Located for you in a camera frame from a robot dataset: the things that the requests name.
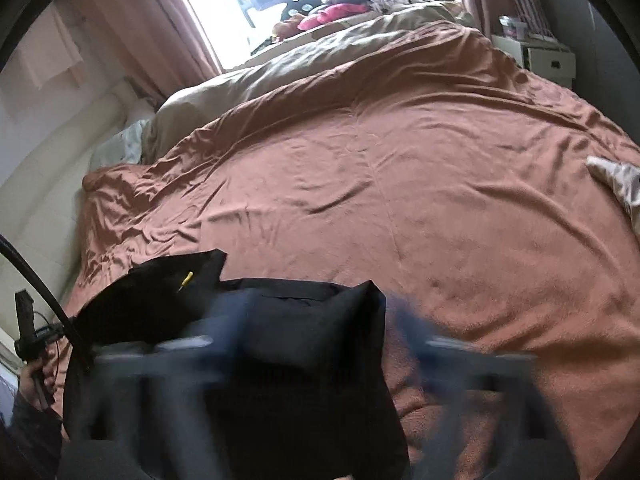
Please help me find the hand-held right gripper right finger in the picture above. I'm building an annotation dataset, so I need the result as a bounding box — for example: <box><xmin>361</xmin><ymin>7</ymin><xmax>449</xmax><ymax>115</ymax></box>
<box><xmin>392</xmin><ymin>297</ymin><xmax>581</xmax><ymax>480</ymax></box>

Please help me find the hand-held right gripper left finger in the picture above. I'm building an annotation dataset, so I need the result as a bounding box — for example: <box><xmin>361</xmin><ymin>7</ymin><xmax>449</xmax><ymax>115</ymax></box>
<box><xmin>60</xmin><ymin>292</ymin><xmax>261</xmax><ymax>480</ymax></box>

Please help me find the black long-sleeved shirt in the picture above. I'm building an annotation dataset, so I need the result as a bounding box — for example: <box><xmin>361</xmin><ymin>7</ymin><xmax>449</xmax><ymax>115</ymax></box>
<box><xmin>62</xmin><ymin>249</ymin><xmax>411</xmax><ymax>480</ymax></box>

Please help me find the person's left forearm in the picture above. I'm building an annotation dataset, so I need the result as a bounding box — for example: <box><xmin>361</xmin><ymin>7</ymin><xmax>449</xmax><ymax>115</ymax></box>
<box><xmin>0</xmin><ymin>390</ymin><xmax>63</xmax><ymax>480</ymax></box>

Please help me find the person's left hand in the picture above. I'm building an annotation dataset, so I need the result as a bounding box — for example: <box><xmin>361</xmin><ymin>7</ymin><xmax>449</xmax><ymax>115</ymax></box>
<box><xmin>17</xmin><ymin>355</ymin><xmax>57</xmax><ymax>411</ymax></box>

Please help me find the cream padded headboard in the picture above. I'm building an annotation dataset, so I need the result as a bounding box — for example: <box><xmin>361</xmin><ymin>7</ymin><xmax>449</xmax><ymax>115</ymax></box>
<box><xmin>0</xmin><ymin>77</ymin><xmax>156</xmax><ymax>331</ymax></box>

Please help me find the brown blanket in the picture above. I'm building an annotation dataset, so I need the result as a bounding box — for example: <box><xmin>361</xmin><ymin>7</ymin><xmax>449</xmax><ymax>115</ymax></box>
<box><xmin>65</xmin><ymin>22</ymin><xmax>640</xmax><ymax>480</ymax></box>

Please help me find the pale printed pillow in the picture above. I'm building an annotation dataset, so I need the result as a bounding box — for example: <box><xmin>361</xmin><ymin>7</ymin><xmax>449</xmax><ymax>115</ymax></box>
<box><xmin>90</xmin><ymin>120</ymin><xmax>156</xmax><ymax>171</ymax></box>

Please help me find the beige duvet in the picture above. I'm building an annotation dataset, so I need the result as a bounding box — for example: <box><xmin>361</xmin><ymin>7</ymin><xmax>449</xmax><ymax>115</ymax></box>
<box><xmin>142</xmin><ymin>0</ymin><xmax>481</xmax><ymax>161</ymax></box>

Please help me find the white patterned cloth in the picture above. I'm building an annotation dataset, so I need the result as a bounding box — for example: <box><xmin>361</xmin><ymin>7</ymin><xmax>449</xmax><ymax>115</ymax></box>
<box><xmin>585</xmin><ymin>155</ymin><xmax>640</xmax><ymax>236</ymax></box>

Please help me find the cream hanging cloth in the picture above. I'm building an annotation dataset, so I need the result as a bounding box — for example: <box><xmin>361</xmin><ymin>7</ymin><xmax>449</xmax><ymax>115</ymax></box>
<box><xmin>20</xmin><ymin>5</ymin><xmax>86</xmax><ymax>91</ymax></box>

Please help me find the brown plush toy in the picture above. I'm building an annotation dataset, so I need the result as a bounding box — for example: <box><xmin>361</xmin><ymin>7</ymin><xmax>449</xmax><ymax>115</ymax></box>
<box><xmin>272</xmin><ymin>20</ymin><xmax>303</xmax><ymax>43</ymax></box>

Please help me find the white nightstand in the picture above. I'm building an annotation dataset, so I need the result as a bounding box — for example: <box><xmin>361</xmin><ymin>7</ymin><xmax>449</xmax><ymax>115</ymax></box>
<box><xmin>492</xmin><ymin>35</ymin><xmax>576</xmax><ymax>81</ymax></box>

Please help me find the clear plastic container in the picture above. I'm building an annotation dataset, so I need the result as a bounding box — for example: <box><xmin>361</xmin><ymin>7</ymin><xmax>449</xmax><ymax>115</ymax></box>
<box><xmin>500</xmin><ymin>16</ymin><xmax>528</xmax><ymax>41</ymax></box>

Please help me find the black plush toy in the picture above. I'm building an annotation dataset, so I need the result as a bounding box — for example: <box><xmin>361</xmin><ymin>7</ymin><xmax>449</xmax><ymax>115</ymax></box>
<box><xmin>280</xmin><ymin>0</ymin><xmax>323</xmax><ymax>23</ymax></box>

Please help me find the pink plush cushion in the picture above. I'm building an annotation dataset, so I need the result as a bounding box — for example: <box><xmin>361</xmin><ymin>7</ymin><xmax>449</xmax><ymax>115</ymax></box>
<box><xmin>297</xmin><ymin>3</ymin><xmax>368</xmax><ymax>31</ymax></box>

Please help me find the thin black cable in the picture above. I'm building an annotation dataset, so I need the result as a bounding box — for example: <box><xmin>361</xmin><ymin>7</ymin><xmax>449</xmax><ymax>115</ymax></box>
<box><xmin>0</xmin><ymin>232</ymin><xmax>96</xmax><ymax>361</ymax></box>

